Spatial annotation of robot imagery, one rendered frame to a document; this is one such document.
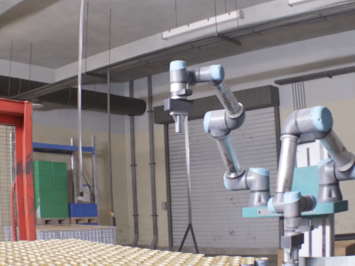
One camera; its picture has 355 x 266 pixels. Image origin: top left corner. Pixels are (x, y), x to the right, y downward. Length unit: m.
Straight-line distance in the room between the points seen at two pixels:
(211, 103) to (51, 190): 4.26
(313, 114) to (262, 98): 8.87
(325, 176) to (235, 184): 0.61
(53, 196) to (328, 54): 6.77
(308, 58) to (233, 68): 2.04
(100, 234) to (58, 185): 3.73
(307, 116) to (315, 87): 8.74
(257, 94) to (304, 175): 8.39
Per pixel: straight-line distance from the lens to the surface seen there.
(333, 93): 10.75
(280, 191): 2.18
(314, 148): 2.87
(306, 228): 1.99
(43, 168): 10.66
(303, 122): 2.22
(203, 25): 7.87
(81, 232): 7.11
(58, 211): 10.86
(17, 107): 3.04
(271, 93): 10.98
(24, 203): 3.14
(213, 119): 2.68
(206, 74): 2.37
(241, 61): 12.01
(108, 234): 7.44
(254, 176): 2.86
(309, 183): 2.78
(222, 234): 12.04
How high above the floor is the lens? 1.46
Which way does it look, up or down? 9 degrees up
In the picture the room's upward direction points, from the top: 2 degrees counter-clockwise
